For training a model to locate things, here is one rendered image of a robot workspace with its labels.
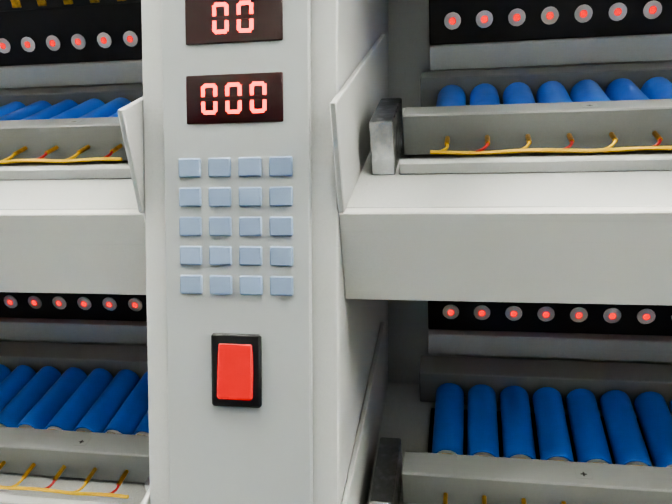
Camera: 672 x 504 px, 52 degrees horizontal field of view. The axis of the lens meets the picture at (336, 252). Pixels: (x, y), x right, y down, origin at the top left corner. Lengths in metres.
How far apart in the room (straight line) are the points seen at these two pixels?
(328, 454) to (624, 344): 0.23
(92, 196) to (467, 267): 0.19
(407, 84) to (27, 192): 0.27
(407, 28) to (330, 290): 0.26
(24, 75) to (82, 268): 0.24
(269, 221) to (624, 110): 0.19
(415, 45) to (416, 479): 0.30
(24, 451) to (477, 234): 0.30
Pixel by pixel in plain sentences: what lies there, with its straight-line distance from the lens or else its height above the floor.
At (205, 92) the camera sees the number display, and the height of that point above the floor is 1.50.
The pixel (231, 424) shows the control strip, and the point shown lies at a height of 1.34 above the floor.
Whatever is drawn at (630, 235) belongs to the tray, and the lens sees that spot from 0.32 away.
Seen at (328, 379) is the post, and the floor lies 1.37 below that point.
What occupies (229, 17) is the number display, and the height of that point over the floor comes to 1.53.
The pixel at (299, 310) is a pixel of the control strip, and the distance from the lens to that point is 0.31.
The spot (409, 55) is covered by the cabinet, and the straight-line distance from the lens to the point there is 0.52.
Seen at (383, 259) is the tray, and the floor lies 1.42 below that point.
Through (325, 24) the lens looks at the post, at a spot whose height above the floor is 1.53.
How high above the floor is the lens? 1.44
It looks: 3 degrees down
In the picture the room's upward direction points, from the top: straight up
